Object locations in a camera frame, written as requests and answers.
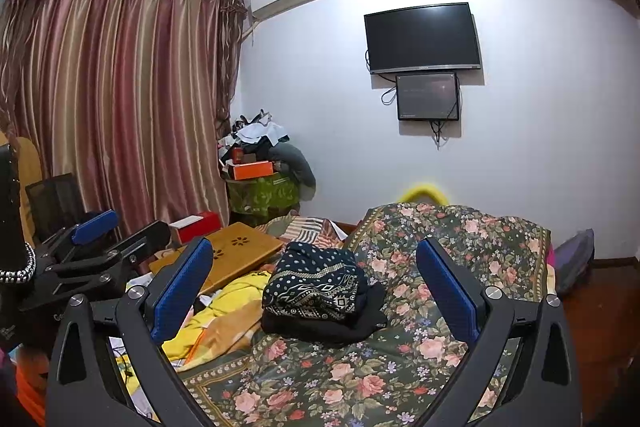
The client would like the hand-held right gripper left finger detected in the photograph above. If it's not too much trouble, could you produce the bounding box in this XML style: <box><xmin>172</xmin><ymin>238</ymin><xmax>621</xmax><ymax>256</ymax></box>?
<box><xmin>45</xmin><ymin>236</ymin><xmax>221</xmax><ymax>427</ymax></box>

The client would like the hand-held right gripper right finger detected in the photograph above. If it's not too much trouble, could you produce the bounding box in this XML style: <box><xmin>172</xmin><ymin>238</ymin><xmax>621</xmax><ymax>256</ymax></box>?
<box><xmin>415</xmin><ymin>237</ymin><xmax>584</xmax><ymax>427</ymax></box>

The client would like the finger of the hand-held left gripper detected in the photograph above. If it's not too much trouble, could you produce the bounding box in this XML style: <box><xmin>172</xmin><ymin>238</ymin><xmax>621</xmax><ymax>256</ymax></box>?
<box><xmin>31</xmin><ymin>209</ymin><xmax>121</xmax><ymax>265</ymax></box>
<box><xmin>20</xmin><ymin>222</ymin><xmax>172</xmax><ymax>313</ymax></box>

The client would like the navy patterned garment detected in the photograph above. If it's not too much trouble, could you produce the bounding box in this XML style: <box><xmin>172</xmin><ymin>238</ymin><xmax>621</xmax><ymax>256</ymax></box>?
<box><xmin>261</xmin><ymin>241</ymin><xmax>372</xmax><ymax>324</ymax></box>

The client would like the black mesh chair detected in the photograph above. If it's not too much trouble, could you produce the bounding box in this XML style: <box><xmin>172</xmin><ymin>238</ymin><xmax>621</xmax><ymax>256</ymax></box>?
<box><xmin>25</xmin><ymin>173</ymin><xmax>84</xmax><ymax>244</ymax></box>

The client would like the yellow blanket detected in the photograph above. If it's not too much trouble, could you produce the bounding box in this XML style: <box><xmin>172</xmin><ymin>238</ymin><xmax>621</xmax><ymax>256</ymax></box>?
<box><xmin>115</xmin><ymin>269</ymin><xmax>274</xmax><ymax>404</ymax></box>

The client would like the light wooden board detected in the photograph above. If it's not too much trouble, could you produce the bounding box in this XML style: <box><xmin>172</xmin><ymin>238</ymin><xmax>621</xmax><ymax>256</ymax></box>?
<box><xmin>0</xmin><ymin>132</ymin><xmax>44</xmax><ymax>248</ymax></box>

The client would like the wooden lap desk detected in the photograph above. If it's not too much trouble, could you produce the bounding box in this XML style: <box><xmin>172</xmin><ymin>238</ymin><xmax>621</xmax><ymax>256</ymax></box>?
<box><xmin>149</xmin><ymin>222</ymin><xmax>285</xmax><ymax>296</ymax></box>

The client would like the red box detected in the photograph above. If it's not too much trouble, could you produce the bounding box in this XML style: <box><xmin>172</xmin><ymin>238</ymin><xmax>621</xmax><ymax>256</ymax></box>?
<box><xmin>169</xmin><ymin>211</ymin><xmax>222</xmax><ymax>246</ymax></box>

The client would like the floral quilt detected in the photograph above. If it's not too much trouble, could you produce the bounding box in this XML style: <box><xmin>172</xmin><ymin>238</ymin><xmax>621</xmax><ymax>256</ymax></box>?
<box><xmin>172</xmin><ymin>202</ymin><xmax>559</xmax><ymax>427</ymax></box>

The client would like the black garment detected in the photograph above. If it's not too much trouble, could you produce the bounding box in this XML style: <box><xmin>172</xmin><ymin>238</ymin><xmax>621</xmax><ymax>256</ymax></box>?
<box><xmin>260</xmin><ymin>282</ymin><xmax>389</xmax><ymax>349</ymax></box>

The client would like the striped red curtain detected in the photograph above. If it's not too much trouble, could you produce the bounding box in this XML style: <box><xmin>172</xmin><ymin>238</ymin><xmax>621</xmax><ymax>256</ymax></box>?
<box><xmin>0</xmin><ymin>0</ymin><xmax>251</xmax><ymax>249</ymax></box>

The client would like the green patterned box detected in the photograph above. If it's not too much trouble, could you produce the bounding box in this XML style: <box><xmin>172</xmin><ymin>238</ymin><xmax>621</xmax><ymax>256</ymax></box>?
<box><xmin>225</xmin><ymin>172</ymin><xmax>302</xmax><ymax>216</ymax></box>

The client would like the purple bag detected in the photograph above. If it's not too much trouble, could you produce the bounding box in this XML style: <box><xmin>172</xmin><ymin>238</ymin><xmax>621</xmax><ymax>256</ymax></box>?
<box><xmin>552</xmin><ymin>228</ymin><xmax>597</xmax><ymax>299</ymax></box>

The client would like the orange box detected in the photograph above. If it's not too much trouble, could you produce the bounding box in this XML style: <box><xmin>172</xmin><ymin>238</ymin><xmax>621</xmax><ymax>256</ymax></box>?
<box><xmin>225</xmin><ymin>161</ymin><xmax>276</xmax><ymax>182</ymax></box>

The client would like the striped patchwork cloth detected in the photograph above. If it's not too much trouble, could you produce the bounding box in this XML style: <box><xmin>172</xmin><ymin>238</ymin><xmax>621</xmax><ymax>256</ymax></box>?
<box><xmin>272</xmin><ymin>214</ymin><xmax>347</xmax><ymax>254</ymax></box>

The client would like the grey cloth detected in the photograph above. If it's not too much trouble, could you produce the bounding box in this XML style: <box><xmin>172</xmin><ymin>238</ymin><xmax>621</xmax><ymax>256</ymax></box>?
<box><xmin>267</xmin><ymin>142</ymin><xmax>317</xmax><ymax>201</ymax></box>

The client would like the orange plastic item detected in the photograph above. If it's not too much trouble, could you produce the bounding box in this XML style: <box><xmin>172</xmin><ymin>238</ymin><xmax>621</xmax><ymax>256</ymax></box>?
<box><xmin>14</xmin><ymin>356</ymin><xmax>49</xmax><ymax>424</ymax></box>

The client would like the pile of clutter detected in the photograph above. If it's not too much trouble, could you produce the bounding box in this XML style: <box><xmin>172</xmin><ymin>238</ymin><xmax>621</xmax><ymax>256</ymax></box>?
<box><xmin>217</xmin><ymin>109</ymin><xmax>292</xmax><ymax>168</ymax></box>

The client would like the black white braided cable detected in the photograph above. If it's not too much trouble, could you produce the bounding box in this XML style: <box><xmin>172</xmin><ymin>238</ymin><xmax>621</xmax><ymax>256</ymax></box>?
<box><xmin>0</xmin><ymin>241</ymin><xmax>40</xmax><ymax>284</ymax></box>

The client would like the yellow ring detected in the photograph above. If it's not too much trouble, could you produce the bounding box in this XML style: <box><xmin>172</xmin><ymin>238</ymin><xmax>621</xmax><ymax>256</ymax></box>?
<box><xmin>402</xmin><ymin>181</ymin><xmax>452</xmax><ymax>208</ymax></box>

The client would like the small wall monitor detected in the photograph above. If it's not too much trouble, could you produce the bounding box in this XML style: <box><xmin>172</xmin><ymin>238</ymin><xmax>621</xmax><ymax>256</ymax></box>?
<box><xmin>396</xmin><ymin>72</ymin><xmax>461</xmax><ymax>122</ymax></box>

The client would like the wall television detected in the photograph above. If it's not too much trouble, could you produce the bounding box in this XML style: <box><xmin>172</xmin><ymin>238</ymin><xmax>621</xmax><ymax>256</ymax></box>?
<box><xmin>363</xmin><ymin>2</ymin><xmax>484</xmax><ymax>75</ymax></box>

